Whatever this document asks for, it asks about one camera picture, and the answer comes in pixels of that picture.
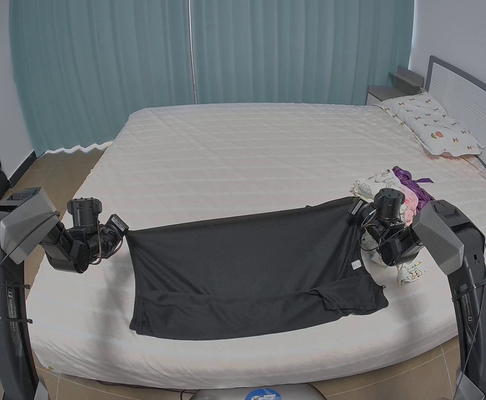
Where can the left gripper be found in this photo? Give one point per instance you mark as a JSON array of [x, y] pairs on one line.
[[111, 240]]

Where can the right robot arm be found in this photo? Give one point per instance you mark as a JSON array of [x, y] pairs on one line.
[[442, 236]]

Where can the purple garment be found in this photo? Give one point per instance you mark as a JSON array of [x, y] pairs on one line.
[[413, 181]]

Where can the grey bedside table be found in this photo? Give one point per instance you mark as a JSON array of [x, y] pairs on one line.
[[383, 92]]

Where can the black T-shirt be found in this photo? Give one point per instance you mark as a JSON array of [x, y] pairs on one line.
[[247, 265]]

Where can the bed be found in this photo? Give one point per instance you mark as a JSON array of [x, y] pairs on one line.
[[247, 161]]

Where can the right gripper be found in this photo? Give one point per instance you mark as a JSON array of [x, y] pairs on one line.
[[365, 215]]

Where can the pink garment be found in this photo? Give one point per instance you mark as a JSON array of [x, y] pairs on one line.
[[410, 204]]

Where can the white printed pillow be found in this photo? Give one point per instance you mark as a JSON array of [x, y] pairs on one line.
[[432, 125]]

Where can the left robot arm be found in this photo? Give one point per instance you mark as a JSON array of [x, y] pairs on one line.
[[26, 223]]

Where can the blue-green curtain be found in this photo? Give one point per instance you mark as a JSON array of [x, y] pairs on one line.
[[301, 36], [101, 56]]

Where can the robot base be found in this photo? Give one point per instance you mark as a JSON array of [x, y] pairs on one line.
[[255, 393]]

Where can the white printed pyjama top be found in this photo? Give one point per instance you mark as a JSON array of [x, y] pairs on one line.
[[367, 186]]

